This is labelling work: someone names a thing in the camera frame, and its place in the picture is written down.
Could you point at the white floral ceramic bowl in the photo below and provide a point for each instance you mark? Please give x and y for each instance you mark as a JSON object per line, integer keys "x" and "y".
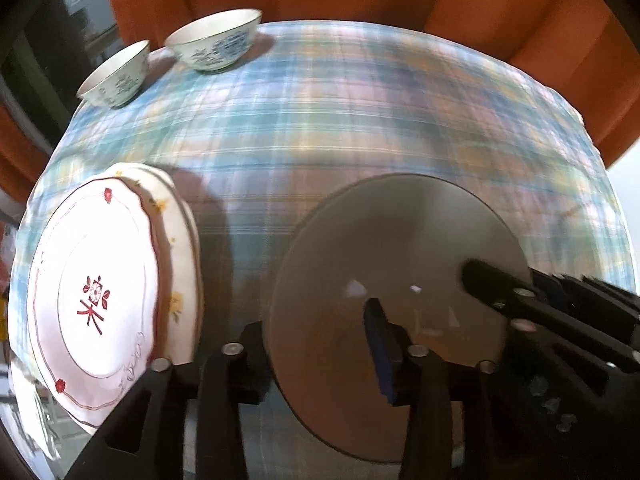
{"x": 117, "y": 85}

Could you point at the scalloped yellow-flower plate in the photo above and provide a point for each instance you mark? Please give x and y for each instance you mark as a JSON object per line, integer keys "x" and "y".
{"x": 182, "y": 270}

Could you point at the floral bowl with blue sticker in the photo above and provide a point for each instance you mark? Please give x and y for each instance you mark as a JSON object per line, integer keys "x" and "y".
{"x": 215, "y": 52}

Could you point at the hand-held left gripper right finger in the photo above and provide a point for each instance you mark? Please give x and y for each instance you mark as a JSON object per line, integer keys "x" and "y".
{"x": 380, "y": 355}

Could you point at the scalloped red-flower plate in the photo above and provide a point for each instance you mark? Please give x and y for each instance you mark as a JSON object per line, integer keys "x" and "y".
{"x": 90, "y": 270}

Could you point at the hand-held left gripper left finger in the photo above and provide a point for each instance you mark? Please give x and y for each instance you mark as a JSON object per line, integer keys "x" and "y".
{"x": 250, "y": 355}

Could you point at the dark-framed glass door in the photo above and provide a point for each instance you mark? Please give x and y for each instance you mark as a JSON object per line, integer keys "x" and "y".
{"x": 50, "y": 35}

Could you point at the large round yellow-flower plate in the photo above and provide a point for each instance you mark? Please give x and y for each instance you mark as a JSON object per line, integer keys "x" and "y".
{"x": 400, "y": 240}

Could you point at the plaid tablecloth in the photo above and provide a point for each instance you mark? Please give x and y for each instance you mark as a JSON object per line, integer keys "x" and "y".
{"x": 350, "y": 135}

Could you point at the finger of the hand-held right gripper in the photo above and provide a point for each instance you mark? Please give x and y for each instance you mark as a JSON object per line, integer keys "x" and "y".
{"x": 487, "y": 285}
{"x": 590, "y": 295}

